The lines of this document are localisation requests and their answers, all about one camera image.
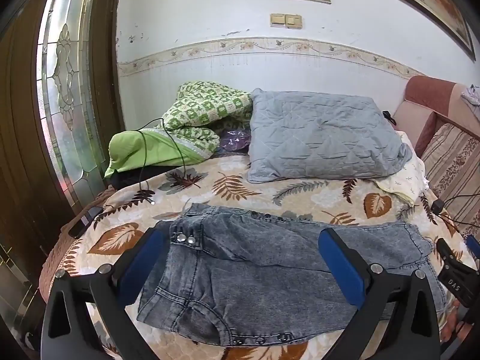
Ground green patterned quilt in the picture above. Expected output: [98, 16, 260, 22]
[104, 81, 254, 179]

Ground black charger with cable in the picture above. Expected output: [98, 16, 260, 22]
[429, 193, 480, 233]

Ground wooden door with stained glass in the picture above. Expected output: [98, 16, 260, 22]
[0, 0, 126, 360]

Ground purple cloth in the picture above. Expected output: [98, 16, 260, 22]
[215, 127, 252, 156]

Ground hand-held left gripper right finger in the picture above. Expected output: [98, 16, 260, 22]
[318, 228, 441, 360]

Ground beige light switch panel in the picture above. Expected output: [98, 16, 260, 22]
[270, 13, 303, 29]

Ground pale cloth on headboard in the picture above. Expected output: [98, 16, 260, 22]
[460, 84, 480, 106]

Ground black cable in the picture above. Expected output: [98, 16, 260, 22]
[136, 118, 195, 205]

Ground grey washed denim pants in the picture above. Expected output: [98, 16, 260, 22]
[136, 203, 448, 347]

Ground grey quilted pillow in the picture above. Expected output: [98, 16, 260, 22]
[246, 88, 413, 184]

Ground leaf print bed blanket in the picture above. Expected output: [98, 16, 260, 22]
[39, 153, 477, 360]

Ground black phone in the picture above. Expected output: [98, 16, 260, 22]
[68, 206, 104, 239]

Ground cream printed cloth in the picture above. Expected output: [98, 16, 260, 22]
[371, 131, 430, 207]

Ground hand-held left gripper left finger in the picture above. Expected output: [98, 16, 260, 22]
[40, 229, 169, 360]

